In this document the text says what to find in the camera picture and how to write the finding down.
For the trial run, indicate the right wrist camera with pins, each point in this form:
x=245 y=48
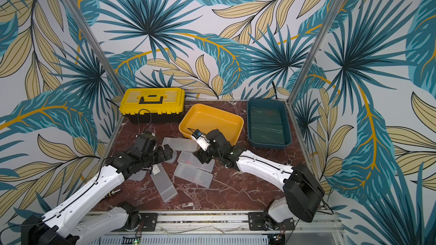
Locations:
x=201 y=139

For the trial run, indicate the clear pencil case far left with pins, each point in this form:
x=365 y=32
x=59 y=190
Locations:
x=139 y=176

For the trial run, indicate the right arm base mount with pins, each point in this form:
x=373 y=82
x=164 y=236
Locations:
x=261 y=221

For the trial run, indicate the left aluminium frame post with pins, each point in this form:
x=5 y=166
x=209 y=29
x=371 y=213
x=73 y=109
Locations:
x=74 y=8

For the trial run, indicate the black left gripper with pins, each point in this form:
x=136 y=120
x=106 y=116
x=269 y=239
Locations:
x=162 y=156

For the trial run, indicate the yellow black toolbox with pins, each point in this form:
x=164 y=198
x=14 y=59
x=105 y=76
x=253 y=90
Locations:
x=153 y=105

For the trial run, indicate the clear pencil case pink inside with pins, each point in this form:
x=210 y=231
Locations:
x=191 y=160

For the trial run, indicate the black yellow screwdriver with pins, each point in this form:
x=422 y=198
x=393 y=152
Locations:
x=112 y=193

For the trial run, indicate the aluminium front rail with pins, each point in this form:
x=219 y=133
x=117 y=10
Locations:
x=227 y=222

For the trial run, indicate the green pencil case back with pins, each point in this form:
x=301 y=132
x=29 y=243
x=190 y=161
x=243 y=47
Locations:
x=266 y=119

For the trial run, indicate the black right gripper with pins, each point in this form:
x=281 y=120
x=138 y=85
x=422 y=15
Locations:
x=206 y=153

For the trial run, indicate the clear pencil case lower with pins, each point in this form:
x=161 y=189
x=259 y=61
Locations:
x=193 y=175

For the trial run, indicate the right aluminium frame post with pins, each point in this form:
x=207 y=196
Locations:
x=322 y=33

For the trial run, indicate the clear pencil case labelled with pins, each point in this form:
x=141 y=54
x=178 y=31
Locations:
x=163 y=184

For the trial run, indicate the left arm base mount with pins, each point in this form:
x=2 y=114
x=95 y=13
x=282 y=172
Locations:
x=143 y=223

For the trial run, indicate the yellow plastic tray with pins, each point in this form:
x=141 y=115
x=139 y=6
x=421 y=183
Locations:
x=206 y=118

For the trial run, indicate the teal plastic tray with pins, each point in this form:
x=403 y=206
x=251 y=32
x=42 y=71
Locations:
x=283 y=114

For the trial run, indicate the aluminium frame post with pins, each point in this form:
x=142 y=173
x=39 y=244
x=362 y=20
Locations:
x=322 y=33
x=74 y=8

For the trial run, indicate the clear pencil case top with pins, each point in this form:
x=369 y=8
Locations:
x=181 y=144

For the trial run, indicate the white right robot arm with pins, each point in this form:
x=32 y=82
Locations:
x=302 y=190

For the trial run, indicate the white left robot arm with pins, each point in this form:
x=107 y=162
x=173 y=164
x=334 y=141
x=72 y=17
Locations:
x=63 y=226

